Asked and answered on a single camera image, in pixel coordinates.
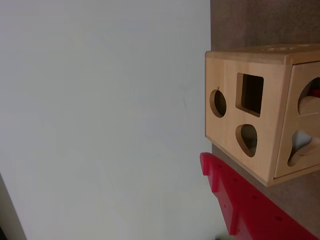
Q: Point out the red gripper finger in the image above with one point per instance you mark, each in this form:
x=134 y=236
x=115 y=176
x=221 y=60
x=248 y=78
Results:
x=250 y=212

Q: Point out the wooden shape sorter box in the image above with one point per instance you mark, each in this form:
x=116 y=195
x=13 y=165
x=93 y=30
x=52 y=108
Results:
x=275 y=112

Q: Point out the red cube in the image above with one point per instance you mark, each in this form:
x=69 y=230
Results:
x=316 y=92

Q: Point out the pale grey partition panel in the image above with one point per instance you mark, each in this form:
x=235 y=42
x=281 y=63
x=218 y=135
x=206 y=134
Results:
x=100 y=100

